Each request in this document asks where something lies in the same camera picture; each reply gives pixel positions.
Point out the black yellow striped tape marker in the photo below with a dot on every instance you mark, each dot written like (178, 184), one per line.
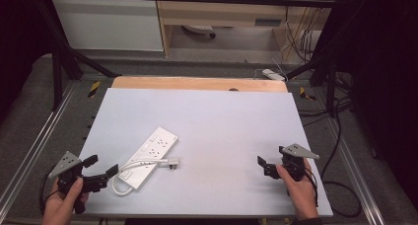
(307, 94)
(94, 89)

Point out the aluminium floor rail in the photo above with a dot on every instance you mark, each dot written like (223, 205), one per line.
(355, 172)
(36, 146)

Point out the grey chair base with caster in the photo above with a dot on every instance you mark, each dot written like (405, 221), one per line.
(200, 29)

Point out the black metal stand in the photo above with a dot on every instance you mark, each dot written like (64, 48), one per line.
(323, 70)
(65, 59)

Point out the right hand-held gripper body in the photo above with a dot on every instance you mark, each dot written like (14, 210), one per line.
(295, 164)

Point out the white cabinet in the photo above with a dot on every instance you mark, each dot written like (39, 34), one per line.
(108, 24)

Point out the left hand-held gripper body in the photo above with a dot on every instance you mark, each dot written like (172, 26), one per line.
(67, 162)

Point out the person's left hand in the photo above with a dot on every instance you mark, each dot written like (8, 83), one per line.
(60, 205)

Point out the small white floor power strip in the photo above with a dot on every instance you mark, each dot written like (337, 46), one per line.
(273, 74)

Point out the person's right hand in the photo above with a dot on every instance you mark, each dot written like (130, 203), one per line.
(300, 193)

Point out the black curtain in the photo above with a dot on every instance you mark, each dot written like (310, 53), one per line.
(19, 37)
(384, 87)

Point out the wooden table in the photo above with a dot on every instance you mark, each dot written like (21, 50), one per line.
(197, 84)

